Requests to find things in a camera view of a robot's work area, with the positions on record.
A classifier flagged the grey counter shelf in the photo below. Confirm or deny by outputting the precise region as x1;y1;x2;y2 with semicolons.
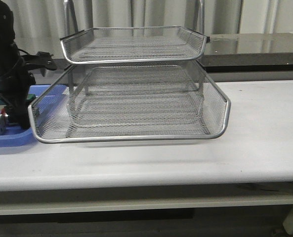
0;33;293;75

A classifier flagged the mesh tray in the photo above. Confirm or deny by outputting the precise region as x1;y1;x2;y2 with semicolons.
60;26;208;64
28;60;231;143

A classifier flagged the grey metal rack frame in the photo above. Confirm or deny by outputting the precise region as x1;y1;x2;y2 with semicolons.
63;0;212;138

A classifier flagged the red emergency stop button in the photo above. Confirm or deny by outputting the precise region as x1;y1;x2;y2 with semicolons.
0;107;9;124

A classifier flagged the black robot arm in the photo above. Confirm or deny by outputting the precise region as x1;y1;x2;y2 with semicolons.
0;0;36;129

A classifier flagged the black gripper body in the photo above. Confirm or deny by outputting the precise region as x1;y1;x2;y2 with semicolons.
0;91;30;129

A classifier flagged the blue plastic tray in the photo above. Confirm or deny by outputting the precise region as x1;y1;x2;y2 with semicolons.
0;84;67;148

